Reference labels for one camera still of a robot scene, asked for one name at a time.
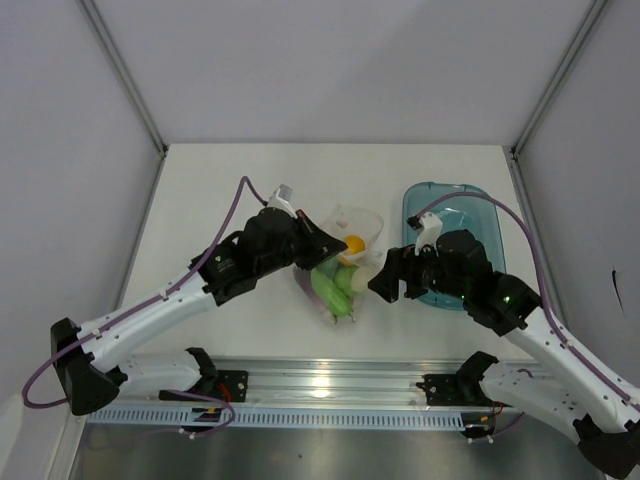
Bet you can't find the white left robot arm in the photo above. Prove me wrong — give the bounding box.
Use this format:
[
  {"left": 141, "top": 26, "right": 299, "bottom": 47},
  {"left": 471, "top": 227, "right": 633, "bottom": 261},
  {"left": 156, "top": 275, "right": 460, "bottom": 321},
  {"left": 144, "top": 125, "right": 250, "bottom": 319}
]
[{"left": 50, "top": 207, "right": 347, "bottom": 416}]

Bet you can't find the light green round squash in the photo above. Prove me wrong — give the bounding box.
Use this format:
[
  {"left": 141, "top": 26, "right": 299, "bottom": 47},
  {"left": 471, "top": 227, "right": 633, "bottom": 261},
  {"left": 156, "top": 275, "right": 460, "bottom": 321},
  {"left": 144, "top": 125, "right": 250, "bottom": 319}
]
[{"left": 334, "top": 266, "right": 358, "bottom": 297}]

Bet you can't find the aluminium frame post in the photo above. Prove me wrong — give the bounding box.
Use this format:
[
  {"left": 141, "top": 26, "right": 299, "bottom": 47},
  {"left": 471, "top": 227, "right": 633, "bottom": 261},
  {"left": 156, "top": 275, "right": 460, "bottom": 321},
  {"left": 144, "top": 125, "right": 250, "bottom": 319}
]
[
  {"left": 510, "top": 0, "right": 612, "bottom": 161},
  {"left": 75, "top": 0, "right": 168, "bottom": 158}
]

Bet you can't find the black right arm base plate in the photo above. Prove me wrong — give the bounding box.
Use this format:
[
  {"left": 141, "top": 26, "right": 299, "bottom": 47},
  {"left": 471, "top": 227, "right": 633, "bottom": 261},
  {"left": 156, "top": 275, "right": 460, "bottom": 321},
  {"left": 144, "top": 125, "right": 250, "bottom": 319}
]
[{"left": 415, "top": 374, "right": 493, "bottom": 407}]

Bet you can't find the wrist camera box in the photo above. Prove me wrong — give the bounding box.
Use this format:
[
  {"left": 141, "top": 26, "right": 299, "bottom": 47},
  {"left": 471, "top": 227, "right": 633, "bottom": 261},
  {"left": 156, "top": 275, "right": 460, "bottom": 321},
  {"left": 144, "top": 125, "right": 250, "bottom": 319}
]
[
  {"left": 266, "top": 184, "right": 295, "bottom": 215},
  {"left": 407, "top": 211, "right": 443, "bottom": 256}
]

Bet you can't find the left aluminium frame post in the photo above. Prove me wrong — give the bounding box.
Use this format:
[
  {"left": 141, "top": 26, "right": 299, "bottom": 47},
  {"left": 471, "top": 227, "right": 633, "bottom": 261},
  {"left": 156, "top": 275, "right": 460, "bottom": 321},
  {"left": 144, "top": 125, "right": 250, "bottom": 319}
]
[{"left": 75, "top": 0, "right": 168, "bottom": 158}]

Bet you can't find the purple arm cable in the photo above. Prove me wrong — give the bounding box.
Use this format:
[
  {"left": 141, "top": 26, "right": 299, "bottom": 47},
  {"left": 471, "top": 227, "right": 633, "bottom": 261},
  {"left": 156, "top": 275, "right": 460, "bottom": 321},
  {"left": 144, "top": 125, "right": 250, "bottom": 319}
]
[
  {"left": 409, "top": 192, "right": 640, "bottom": 411},
  {"left": 23, "top": 175, "right": 269, "bottom": 412}
]

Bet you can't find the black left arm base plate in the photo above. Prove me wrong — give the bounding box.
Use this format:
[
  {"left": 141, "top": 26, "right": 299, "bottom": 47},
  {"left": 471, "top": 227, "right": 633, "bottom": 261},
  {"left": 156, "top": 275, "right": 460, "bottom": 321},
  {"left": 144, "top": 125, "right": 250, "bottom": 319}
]
[{"left": 187, "top": 370, "right": 249, "bottom": 403}]

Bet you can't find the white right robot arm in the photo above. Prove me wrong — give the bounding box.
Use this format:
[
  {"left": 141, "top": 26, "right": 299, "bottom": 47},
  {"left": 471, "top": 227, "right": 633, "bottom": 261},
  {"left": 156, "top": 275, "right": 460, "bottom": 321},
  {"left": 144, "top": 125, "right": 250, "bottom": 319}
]
[{"left": 368, "top": 230, "right": 639, "bottom": 479}]

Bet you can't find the teal plastic tray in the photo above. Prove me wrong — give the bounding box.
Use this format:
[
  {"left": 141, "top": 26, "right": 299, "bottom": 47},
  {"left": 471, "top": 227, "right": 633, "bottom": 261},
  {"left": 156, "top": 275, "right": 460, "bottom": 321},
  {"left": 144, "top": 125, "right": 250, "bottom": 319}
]
[{"left": 402, "top": 182, "right": 506, "bottom": 312}]

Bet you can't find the light green gourd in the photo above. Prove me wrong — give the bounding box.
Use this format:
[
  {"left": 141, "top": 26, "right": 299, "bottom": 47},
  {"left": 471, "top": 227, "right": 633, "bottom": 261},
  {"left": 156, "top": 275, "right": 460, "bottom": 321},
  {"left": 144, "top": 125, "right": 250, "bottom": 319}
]
[{"left": 310, "top": 269, "right": 352, "bottom": 317}]

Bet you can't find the slotted cable duct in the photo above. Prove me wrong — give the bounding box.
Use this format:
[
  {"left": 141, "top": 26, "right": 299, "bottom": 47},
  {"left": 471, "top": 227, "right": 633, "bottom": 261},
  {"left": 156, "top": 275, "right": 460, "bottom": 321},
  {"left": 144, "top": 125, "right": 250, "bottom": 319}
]
[{"left": 88, "top": 404, "right": 465, "bottom": 432}]

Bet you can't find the white garlic bulb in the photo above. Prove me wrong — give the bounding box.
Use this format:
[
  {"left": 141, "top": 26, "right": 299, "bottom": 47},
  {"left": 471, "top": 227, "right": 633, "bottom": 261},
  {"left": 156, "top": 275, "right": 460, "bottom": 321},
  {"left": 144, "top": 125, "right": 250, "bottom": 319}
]
[{"left": 350, "top": 267, "right": 376, "bottom": 294}]

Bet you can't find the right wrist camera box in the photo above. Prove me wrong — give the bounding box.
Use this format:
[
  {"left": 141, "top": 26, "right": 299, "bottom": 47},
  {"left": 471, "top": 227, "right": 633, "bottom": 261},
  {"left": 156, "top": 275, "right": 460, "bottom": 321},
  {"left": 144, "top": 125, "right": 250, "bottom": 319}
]
[{"left": 407, "top": 211, "right": 443, "bottom": 256}]

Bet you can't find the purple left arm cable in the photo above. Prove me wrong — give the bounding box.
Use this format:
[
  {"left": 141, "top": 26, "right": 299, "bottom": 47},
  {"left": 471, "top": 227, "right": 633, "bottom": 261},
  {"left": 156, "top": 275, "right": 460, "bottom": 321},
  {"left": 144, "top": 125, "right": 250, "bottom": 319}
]
[{"left": 23, "top": 175, "right": 269, "bottom": 412}]

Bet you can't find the aluminium mounting rail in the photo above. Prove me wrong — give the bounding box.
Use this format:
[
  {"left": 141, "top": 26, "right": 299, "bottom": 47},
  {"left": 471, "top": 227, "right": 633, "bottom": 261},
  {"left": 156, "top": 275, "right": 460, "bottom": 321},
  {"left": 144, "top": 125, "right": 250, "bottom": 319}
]
[{"left": 67, "top": 357, "right": 571, "bottom": 404}]

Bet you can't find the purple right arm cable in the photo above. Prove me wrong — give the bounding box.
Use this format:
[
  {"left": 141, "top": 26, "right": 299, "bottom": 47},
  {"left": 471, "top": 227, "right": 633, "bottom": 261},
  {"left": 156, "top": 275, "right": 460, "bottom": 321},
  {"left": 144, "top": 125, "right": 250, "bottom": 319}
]
[{"left": 409, "top": 192, "right": 640, "bottom": 411}]

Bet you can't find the right aluminium frame post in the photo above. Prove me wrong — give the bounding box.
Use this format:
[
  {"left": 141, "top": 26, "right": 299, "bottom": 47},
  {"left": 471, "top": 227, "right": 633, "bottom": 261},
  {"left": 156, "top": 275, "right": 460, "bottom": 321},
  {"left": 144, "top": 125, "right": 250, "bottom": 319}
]
[{"left": 510, "top": 0, "right": 612, "bottom": 161}]

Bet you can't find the clear zip top bag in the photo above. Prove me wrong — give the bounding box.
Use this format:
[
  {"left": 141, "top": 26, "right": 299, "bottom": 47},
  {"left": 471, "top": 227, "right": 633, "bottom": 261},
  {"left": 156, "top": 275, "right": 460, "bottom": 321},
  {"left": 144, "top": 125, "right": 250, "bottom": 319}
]
[{"left": 316, "top": 205, "right": 384, "bottom": 325}]

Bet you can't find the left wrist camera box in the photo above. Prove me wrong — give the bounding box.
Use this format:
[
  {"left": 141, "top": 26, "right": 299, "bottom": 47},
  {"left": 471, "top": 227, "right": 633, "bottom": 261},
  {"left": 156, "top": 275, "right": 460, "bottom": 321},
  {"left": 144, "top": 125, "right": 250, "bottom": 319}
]
[{"left": 266, "top": 184, "right": 295, "bottom": 215}]

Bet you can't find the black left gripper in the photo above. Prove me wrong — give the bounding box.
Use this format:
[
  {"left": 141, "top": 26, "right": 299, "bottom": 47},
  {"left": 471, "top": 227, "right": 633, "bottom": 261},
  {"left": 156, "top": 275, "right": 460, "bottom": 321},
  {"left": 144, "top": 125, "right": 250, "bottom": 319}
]
[{"left": 256, "top": 210, "right": 347, "bottom": 278}]

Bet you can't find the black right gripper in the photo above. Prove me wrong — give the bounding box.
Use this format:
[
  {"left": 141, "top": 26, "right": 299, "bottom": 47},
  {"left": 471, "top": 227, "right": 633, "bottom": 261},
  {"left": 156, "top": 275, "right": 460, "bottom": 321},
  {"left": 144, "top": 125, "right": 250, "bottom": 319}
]
[{"left": 368, "top": 236, "right": 470, "bottom": 302}]

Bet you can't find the yellow lemon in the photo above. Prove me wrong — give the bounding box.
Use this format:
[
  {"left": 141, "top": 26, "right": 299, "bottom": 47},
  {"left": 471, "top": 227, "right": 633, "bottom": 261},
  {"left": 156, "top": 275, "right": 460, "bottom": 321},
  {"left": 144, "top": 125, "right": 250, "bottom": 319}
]
[{"left": 344, "top": 235, "right": 367, "bottom": 256}]

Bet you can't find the green bell pepper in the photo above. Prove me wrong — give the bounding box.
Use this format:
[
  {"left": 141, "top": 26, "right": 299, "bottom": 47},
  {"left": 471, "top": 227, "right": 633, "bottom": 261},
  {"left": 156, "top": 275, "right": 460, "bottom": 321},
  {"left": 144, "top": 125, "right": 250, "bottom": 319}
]
[{"left": 316, "top": 258, "right": 340, "bottom": 279}]

